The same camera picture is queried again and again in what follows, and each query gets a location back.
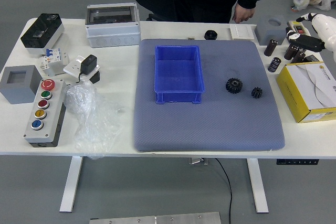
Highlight person's left hand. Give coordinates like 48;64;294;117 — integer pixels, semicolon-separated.
233;5;256;24

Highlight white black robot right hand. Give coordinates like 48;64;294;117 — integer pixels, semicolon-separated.
285;12;336;53

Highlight big black gear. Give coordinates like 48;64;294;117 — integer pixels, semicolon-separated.
225;78;244;95

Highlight small black gear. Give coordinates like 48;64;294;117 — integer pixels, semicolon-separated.
251;87;264;99

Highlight grey box with round hole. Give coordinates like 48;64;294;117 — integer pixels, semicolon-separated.
254;15;289;46

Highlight yellow cardboard box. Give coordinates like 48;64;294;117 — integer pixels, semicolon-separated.
275;62;336;124

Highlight blue plastic box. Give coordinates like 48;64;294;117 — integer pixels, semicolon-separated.
154;45;206;104

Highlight grey five-button control box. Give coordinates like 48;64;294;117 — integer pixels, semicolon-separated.
23;78;67;148

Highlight grey hollow square box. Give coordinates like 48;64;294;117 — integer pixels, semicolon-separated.
0;65;37;105

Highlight small black display module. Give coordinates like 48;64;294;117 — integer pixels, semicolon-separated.
304;54;322;64

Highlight black capacitor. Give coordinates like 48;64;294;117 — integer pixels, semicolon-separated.
268;56;281;73

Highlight black power adapter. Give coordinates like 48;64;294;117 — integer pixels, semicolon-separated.
77;54;98;83

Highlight black socket stand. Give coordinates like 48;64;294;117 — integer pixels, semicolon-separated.
89;71;101;84

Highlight grey-blue mat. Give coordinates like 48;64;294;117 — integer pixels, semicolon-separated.
133;38;286;153

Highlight white blue circuit breaker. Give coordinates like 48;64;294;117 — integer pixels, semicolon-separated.
39;47;70;77

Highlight black desk control panel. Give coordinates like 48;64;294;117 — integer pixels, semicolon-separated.
276;158;320;166

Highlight clear plastic bag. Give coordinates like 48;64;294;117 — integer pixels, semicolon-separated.
62;80;124;161

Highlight white table leg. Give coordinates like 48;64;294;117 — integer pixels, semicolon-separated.
246;158;270;214
59;156;84;213

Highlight grey metal plate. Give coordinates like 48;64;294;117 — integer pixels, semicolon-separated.
89;211;222;224

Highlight white wall switch plate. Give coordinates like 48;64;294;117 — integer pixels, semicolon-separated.
229;24;255;40

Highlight grey red-black push-button switch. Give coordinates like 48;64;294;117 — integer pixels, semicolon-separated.
286;20;312;41

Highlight grey enclosure with clear lid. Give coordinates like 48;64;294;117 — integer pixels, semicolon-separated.
85;3;142;48

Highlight black and white switch box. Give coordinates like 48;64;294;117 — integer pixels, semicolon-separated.
20;13;65;55

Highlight white wall socket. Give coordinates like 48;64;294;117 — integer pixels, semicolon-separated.
63;55;101;80

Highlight small metal bracket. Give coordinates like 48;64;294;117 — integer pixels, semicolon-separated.
188;157;209;166

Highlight black floor cable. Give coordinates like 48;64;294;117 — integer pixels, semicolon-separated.
215;158;234;224

